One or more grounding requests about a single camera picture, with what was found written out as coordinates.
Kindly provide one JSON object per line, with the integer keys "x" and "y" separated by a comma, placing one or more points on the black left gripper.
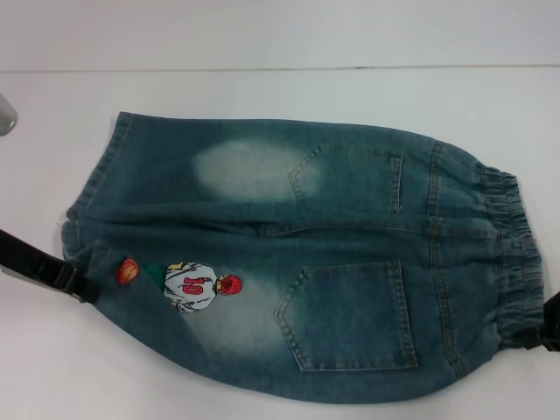
{"x": 30, "y": 256}

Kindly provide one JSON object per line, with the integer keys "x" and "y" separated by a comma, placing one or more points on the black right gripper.
{"x": 553, "y": 328}

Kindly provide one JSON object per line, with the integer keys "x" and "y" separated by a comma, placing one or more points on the blue denim shorts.
{"x": 271, "y": 227}

